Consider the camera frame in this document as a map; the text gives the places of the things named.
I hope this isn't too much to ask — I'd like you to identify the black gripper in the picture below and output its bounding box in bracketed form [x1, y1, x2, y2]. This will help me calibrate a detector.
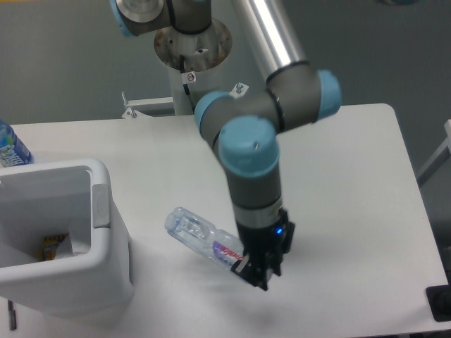
[230, 207, 295, 291]

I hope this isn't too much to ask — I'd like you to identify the clear plastic bottle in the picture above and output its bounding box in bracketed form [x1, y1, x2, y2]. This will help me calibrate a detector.
[165, 207, 244, 271]

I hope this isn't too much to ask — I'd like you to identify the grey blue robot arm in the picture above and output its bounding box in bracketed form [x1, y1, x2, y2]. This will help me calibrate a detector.
[110, 1, 342, 289]

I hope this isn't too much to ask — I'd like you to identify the white plastic trash can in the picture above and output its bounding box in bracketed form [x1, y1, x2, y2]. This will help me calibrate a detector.
[1, 158, 134, 315]

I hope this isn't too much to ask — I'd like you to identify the black clamp at table edge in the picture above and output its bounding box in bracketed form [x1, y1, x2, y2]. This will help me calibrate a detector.
[426, 284, 450, 323]

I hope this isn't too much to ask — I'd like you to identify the colourful snack packet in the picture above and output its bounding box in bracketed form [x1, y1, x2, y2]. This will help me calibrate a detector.
[41, 234, 68, 261]

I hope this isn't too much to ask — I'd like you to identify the small black strip on table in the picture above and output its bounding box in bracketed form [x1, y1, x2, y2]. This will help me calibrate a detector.
[7, 300, 17, 331]

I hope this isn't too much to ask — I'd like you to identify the blue labelled water bottle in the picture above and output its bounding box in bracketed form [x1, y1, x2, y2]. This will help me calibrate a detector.
[1, 120, 33, 168]

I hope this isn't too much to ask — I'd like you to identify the white pedestal foot bracket middle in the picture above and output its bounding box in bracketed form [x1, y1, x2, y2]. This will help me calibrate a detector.
[229, 82, 249, 99]

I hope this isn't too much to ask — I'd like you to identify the white pedestal foot bracket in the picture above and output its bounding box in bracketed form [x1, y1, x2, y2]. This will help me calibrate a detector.
[229, 82, 249, 99]
[121, 92, 175, 119]

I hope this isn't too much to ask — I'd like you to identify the white pedestal foot bracket left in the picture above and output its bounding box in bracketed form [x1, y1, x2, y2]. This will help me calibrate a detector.
[121, 92, 175, 119]

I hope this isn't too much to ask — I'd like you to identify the black cable on pedestal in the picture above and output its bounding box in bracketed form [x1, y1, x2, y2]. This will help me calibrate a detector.
[179, 54, 199, 115]

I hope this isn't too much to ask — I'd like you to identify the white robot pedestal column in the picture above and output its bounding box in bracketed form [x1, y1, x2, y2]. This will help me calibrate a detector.
[154, 18, 233, 115]

